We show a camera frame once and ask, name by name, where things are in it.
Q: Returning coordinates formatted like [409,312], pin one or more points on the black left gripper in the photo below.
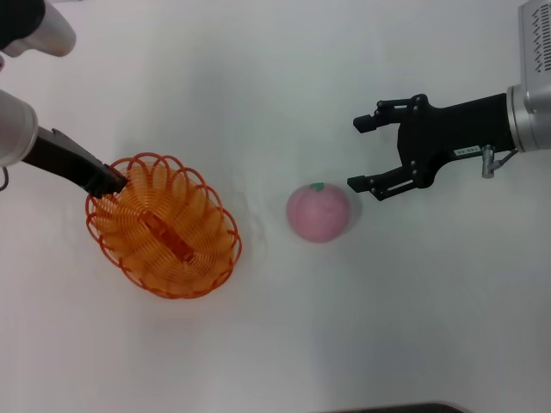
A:
[64,159]

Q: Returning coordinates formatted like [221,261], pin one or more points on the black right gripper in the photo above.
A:
[452,129]

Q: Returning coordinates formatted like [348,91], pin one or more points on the pink toy peach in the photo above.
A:
[318,215]

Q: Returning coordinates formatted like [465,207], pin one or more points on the orange woven plastic basket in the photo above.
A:
[172,241]

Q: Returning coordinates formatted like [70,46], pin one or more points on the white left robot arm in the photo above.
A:
[15,129]

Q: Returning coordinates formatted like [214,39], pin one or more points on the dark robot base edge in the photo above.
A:
[400,408]

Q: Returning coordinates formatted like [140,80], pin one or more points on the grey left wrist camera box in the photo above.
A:
[47,34]

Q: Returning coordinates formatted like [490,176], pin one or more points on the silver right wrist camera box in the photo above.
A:
[536,38]

